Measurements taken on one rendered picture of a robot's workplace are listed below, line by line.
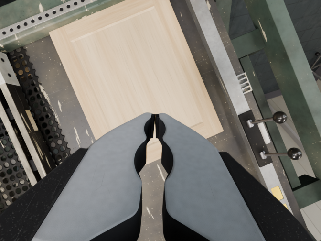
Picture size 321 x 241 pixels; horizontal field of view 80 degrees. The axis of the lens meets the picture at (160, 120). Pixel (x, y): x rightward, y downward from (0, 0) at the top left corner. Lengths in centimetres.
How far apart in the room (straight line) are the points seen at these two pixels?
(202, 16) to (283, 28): 28
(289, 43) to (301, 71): 11
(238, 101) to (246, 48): 24
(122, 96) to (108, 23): 26
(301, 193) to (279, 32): 62
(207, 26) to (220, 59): 12
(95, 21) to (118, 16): 8
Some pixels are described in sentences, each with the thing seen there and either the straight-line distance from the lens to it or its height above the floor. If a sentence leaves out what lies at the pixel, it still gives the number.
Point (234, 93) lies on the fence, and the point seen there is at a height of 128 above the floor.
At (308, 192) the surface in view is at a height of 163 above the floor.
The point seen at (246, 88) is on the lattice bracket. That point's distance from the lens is 79.
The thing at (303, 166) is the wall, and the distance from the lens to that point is 342.
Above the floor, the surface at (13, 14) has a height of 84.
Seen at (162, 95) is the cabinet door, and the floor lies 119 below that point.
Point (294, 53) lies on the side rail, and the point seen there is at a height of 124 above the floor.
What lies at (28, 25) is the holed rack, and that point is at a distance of 84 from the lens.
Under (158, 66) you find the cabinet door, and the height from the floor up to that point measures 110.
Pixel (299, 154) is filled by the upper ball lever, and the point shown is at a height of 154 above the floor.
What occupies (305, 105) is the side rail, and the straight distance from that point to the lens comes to 86.
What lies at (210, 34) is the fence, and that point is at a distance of 76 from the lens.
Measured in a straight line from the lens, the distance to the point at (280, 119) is 67.
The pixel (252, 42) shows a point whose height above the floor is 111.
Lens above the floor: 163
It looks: 33 degrees down
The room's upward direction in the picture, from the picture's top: 156 degrees clockwise
